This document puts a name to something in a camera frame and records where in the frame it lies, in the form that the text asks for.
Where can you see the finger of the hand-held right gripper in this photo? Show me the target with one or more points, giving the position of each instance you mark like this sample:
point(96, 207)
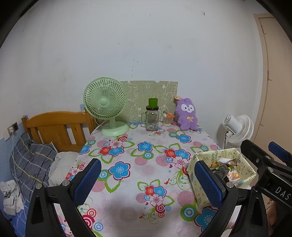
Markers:
point(253, 155)
point(279, 151)

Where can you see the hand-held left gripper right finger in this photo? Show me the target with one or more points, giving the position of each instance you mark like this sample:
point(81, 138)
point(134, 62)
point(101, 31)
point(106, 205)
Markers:
point(207, 182)

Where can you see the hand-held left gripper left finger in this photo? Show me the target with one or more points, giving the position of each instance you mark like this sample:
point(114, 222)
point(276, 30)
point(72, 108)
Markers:
point(87, 180)

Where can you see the yellow cartoon fabric box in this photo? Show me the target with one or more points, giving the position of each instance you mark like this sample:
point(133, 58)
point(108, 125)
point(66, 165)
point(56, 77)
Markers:
point(247, 168)

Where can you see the green packet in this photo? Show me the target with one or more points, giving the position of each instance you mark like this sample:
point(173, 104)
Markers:
point(214, 165)

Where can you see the grey sock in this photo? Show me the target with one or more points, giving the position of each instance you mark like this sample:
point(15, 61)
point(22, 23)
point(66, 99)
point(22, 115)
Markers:
point(223, 172)

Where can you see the yellow cartoon tissue packet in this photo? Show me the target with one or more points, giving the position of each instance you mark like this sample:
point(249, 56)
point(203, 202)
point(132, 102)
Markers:
point(235, 176)

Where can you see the white standing fan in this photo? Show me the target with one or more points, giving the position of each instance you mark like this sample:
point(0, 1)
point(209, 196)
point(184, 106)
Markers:
point(244, 130)

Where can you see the white blanket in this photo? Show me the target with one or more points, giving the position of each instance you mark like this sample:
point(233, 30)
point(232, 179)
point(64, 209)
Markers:
point(61, 166)

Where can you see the floral tablecloth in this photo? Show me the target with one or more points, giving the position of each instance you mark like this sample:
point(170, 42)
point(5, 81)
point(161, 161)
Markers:
point(136, 177)

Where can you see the grey plaid pillow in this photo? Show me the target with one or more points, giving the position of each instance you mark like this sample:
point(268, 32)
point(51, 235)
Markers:
point(32, 159)

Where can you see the beige door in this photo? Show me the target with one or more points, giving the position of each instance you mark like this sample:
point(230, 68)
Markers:
point(278, 91)

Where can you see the wooden bed headboard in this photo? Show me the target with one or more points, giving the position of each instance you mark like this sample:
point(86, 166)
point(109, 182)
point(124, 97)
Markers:
point(52, 127)

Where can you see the purple plush rabbit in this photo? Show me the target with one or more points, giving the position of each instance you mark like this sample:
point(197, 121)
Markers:
point(186, 118)

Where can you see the small glass jar orange lid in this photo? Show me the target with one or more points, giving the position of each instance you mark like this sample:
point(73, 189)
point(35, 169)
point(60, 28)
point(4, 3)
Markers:
point(167, 120)

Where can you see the crumpled white cloth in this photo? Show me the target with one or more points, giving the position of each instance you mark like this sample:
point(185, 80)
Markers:
point(10, 198)

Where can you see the green desk fan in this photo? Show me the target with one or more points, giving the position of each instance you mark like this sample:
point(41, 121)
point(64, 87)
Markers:
point(103, 101)

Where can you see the glass mug jar green lid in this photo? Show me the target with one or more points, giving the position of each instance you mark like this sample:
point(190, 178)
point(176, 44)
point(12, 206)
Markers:
point(152, 120)

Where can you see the blue checked bedsheet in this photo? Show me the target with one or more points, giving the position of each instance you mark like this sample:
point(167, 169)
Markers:
point(16, 224)

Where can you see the green patterned board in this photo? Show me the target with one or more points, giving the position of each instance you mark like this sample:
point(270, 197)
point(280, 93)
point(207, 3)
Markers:
point(141, 91)

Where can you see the wall socket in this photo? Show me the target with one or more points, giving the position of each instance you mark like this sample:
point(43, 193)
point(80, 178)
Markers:
point(13, 128)

